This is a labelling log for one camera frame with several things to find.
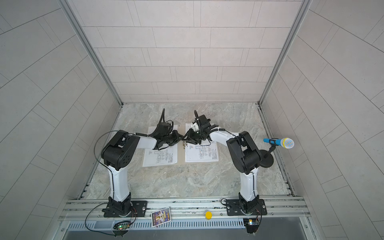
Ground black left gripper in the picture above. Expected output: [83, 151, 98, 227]
[161, 130, 184, 146]

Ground beige cardboard folder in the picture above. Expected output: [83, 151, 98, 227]
[142, 123, 220, 168]

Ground red-stamped technical drawing sheet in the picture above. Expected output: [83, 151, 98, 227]
[185, 140, 219, 163]

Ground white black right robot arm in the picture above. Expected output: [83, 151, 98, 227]
[183, 112, 267, 216]

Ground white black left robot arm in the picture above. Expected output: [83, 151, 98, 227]
[101, 122, 183, 218]

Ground black round microphone stand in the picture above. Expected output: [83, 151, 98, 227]
[259, 146, 276, 168]

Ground colourful printed card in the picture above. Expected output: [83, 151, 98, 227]
[151, 207, 172, 227]

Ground left green circuit board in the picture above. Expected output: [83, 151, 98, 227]
[113, 221, 131, 231]

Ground right circuit board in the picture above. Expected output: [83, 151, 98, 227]
[243, 218, 261, 234]

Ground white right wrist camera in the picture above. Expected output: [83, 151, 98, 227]
[191, 122, 200, 132]

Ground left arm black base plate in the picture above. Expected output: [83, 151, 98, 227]
[102, 201, 148, 218]

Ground aluminium front rail frame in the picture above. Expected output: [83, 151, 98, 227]
[49, 196, 320, 240]

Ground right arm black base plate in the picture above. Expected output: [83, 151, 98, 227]
[226, 199, 268, 216]

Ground aluminium corner frame post left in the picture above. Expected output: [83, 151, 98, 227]
[58, 0, 124, 107]

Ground aluminium corner frame post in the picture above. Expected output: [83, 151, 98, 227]
[259, 0, 312, 106]
[58, 0, 124, 107]

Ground aluminium corner frame post right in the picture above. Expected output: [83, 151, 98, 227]
[259, 0, 312, 106]

